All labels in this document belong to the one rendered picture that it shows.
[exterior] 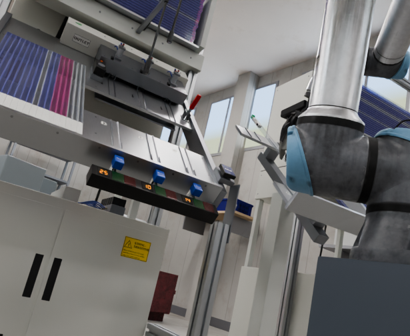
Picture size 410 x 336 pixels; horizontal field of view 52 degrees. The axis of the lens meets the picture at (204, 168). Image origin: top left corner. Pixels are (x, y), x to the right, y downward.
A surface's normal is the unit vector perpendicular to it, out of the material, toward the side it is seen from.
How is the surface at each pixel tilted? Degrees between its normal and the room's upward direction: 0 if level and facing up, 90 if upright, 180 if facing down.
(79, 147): 133
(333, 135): 103
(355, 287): 90
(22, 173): 90
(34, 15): 90
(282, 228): 90
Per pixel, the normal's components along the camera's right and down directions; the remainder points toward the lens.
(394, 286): -0.76, -0.34
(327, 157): -0.21, -0.07
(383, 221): -0.63, -0.61
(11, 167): 0.77, 0.00
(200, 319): 0.49, -0.14
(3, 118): 0.21, 0.54
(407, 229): -0.23, -0.60
